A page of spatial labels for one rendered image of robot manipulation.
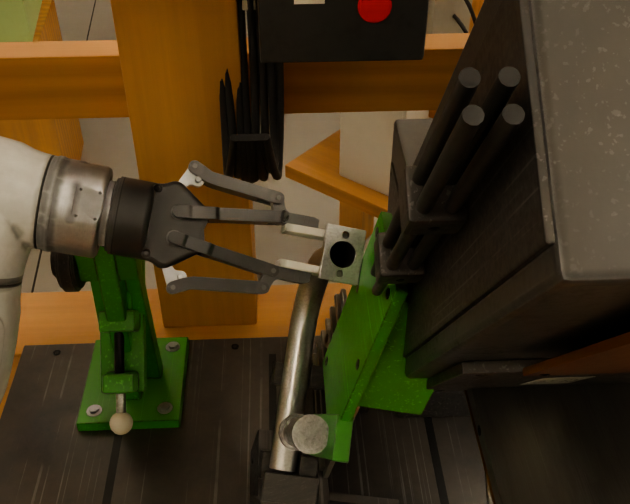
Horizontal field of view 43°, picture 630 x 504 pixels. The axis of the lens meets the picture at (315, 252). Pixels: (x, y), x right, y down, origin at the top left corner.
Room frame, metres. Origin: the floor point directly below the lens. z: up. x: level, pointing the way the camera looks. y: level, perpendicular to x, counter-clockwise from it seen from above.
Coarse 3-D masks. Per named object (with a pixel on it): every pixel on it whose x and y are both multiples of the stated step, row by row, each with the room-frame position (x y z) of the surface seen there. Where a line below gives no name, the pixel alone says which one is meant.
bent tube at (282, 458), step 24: (336, 240) 0.62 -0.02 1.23; (360, 240) 0.62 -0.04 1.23; (312, 264) 0.66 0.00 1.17; (336, 264) 0.67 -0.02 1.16; (360, 264) 0.60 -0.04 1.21; (312, 288) 0.67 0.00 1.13; (312, 312) 0.66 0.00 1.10; (288, 336) 0.65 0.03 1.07; (312, 336) 0.65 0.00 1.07; (288, 360) 0.62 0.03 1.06; (288, 384) 0.60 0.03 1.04; (288, 408) 0.58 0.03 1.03; (288, 456) 0.54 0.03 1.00
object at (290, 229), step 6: (282, 228) 0.64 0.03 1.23; (288, 228) 0.62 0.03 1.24; (294, 228) 0.62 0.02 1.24; (300, 228) 0.63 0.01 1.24; (306, 228) 0.63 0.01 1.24; (312, 228) 0.63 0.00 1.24; (318, 228) 0.63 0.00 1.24; (288, 234) 0.64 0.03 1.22; (294, 234) 0.64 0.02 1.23; (300, 234) 0.63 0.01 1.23; (306, 234) 0.63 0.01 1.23; (312, 234) 0.62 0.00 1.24; (318, 234) 0.62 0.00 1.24; (324, 234) 0.63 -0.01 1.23; (342, 234) 0.63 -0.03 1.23
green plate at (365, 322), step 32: (384, 224) 0.59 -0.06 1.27; (352, 288) 0.61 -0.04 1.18; (352, 320) 0.57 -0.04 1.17; (384, 320) 0.50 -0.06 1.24; (352, 352) 0.54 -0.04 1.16; (384, 352) 0.51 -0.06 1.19; (352, 384) 0.50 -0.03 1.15; (384, 384) 0.51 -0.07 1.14; (416, 384) 0.51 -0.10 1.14; (352, 416) 0.50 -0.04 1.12
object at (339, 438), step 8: (320, 416) 0.54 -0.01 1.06; (328, 416) 0.52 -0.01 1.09; (336, 416) 0.50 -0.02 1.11; (328, 424) 0.51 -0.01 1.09; (336, 424) 0.49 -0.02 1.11; (344, 424) 0.49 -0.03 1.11; (352, 424) 0.50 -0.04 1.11; (336, 432) 0.49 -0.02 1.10; (344, 432) 0.49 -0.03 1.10; (328, 440) 0.49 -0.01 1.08; (336, 440) 0.48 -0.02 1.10; (344, 440) 0.48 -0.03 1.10; (328, 448) 0.49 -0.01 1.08; (336, 448) 0.48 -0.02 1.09; (344, 448) 0.48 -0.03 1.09; (320, 456) 0.50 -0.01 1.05; (328, 456) 0.48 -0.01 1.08; (336, 456) 0.47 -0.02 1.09; (344, 456) 0.47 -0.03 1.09
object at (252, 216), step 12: (180, 216) 0.61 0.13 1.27; (192, 216) 0.61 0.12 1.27; (204, 216) 0.62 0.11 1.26; (216, 216) 0.62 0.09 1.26; (228, 216) 0.62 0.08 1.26; (240, 216) 0.63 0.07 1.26; (252, 216) 0.63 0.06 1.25; (264, 216) 0.63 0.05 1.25; (276, 216) 0.63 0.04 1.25; (288, 216) 0.63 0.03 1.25
